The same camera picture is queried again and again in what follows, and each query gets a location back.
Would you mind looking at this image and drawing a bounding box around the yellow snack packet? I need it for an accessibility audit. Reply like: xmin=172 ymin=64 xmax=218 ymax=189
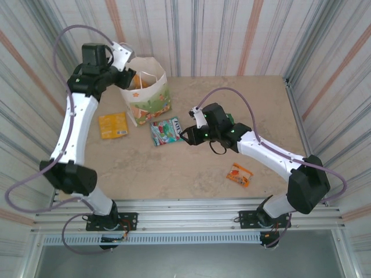
xmin=98 ymin=112 xmax=129 ymax=140

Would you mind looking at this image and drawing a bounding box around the grey slotted cable duct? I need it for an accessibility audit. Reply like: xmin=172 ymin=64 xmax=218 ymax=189
xmin=42 ymin=233 xmax=261 ymax=246

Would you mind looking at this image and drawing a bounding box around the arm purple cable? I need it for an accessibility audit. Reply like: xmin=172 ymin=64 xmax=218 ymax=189
xmin=5 ymin=25 xmax=115 ymax=255
xmin=194 ymin=87 xmax=348 ymax=249

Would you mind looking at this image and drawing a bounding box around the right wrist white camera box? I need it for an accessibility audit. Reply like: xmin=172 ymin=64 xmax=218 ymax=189
xmin=188 ymin=106 xmax=208 ymax=129

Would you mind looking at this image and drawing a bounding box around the small orange snack packet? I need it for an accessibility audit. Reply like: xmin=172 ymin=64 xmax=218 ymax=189
xmin=225 ymin=162 xmax=254 ymax=189

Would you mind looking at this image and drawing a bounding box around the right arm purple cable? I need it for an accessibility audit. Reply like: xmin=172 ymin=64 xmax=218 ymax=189
xmin=194 ymin=87 xmax=348 ymax=249

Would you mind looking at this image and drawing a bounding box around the white paper bag floral print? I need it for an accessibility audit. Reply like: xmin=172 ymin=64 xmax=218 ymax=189
xmin=119 ymin=42 xmax=172 ymax=127

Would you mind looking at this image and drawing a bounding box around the aluminium rail frame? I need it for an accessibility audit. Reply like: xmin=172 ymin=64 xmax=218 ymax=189
xmin=30 ymin=198 xmax=345 ymax=235

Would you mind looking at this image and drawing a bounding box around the teal red candy packet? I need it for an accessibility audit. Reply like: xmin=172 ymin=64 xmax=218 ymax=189
xmin=150 ymin=116 xmax=186 ymax=147

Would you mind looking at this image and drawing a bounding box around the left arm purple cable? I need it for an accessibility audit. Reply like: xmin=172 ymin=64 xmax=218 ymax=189
xmin=5 ymin=25 xmax=115 ymax=255

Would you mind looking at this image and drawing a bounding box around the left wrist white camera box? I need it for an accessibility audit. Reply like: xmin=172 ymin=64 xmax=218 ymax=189
xmin=111 ymin=42 xmax=134 ymax=72

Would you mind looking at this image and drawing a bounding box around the thin black cable loop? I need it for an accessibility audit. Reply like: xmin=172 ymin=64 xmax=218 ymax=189
xmin=208 ymin=140 xmax=229 ymax=156

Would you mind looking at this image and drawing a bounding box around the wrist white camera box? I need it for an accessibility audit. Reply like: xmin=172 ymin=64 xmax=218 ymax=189
xmin=111 ymin=42 xmax=134 ymax=72
xmin=188 ymin=106 xmax=208 ymax=129

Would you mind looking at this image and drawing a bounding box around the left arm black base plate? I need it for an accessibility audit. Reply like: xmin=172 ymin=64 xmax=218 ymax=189
xmin=85 ymin=212 xmax=139 ymax=232

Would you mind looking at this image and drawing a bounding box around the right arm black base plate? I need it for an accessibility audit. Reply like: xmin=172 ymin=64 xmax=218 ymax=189
xmin=238 ymin=210 xmax=292 ymax=229

